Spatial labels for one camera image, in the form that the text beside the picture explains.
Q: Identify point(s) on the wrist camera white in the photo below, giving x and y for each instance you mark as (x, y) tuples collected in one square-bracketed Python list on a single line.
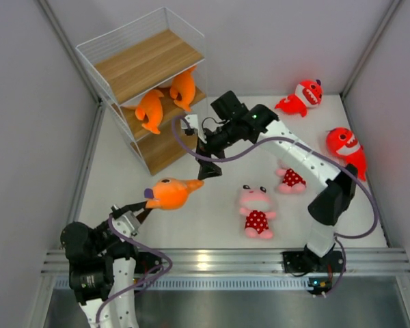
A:
[(190, 125), (127, 224)]

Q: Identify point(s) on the red shark plush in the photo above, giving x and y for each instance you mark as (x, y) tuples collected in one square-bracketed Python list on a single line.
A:
[(308, 94), (343, 144)]

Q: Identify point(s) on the pink frog plush front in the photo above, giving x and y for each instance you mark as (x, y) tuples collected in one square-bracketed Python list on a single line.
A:
[(256, 207)]

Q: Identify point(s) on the orange shark plush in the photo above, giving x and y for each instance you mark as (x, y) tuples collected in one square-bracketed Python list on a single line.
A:
[(170, 193), (183, 89), (149, 107)]

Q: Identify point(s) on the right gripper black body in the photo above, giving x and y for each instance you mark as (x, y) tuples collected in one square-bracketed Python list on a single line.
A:
[(221, 139)]

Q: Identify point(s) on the pink frog plush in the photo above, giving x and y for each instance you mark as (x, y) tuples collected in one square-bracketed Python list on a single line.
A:
[(290, 181), (256, 207)]

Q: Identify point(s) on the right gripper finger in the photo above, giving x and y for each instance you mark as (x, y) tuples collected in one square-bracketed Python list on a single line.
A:
[(206, 152), (208, 169)]

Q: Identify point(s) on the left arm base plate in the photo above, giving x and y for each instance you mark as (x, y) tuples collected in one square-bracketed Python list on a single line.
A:
[(146, 264)]

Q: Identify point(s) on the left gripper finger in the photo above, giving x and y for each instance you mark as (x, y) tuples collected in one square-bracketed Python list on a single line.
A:
[(133, 207), (141, 217)]

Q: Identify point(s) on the red shark plush far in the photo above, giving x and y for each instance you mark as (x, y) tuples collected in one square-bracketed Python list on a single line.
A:
[(308, 94)]

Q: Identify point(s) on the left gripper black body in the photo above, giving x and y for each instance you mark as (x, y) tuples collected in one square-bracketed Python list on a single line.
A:
[(104, 241)]

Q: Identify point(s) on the red shark plush near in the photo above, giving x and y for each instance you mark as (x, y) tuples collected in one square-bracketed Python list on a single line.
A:
[(343, 144)]

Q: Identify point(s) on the aluminium rail frame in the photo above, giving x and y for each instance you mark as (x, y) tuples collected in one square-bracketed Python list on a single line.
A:
[(263, 269)]

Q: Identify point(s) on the pink frog plush rear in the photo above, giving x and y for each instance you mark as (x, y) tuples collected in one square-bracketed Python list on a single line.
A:
[(290, 181)]

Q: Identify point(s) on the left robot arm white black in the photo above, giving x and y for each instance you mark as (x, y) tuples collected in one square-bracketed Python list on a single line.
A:
[(101, 269)]

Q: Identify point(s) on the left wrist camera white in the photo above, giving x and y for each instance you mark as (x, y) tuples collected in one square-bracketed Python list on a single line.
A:
[(127, 224)]

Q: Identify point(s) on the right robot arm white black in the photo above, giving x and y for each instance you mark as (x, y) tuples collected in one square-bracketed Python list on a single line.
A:
[(335, 185)]

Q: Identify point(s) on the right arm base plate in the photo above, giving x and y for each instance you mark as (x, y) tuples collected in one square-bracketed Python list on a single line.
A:
[(328, 269)]

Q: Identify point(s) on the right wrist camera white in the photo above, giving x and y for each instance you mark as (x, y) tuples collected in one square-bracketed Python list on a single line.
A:
[(190, 125)]

